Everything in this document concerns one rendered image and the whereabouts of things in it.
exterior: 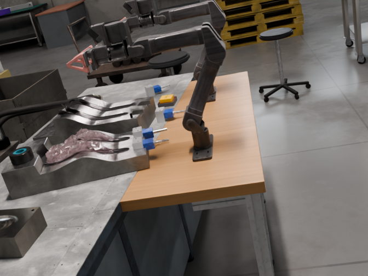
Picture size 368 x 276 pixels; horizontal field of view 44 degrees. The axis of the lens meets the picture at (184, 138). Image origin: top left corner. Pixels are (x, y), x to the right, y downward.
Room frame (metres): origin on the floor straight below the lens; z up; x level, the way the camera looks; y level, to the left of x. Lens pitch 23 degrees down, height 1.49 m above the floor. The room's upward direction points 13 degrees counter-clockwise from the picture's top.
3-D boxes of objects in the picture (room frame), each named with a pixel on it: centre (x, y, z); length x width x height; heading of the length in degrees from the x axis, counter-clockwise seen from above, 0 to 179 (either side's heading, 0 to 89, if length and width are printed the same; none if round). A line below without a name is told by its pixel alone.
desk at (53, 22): (10.89, 2.03, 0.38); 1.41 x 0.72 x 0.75; 170
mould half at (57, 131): (1.96, 0.37, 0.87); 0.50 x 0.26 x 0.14; 73
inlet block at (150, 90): (2.34, 0.07, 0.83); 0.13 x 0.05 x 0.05; 105
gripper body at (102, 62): (1.57, 0.21, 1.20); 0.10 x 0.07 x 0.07; 170
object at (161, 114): (1.91, 0.03, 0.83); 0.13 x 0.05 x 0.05; 79
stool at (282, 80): (4.12, -1.03, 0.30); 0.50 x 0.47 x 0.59; 68
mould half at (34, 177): (1.59, 0.39, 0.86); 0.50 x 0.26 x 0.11; 90
